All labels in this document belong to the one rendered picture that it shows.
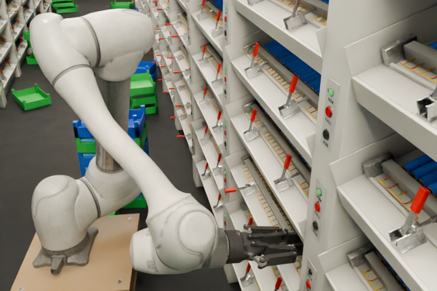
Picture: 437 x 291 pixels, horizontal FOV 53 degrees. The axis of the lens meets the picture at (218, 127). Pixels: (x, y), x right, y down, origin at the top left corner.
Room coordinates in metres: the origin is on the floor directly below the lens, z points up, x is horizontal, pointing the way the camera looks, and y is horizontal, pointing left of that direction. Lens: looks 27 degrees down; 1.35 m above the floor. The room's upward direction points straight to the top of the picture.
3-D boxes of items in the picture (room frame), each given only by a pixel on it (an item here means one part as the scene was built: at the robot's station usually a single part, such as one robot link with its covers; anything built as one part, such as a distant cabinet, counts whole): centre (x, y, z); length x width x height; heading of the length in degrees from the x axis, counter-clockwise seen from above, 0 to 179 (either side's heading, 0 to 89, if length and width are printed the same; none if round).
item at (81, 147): (1.90, 0.51, 0.36); 0.30 x 0.20 x 0.08; 89
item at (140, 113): (1.90, 0.51, 0.44); 0.30 x 0.20 x 0.08; 89
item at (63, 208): (1.19, 0.53, 0.46); 0.18 x 0.16 x 0.22; 133
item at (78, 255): (1.16, 0.53, 0.32); 0.22 x 0.18 x 0.06; 1
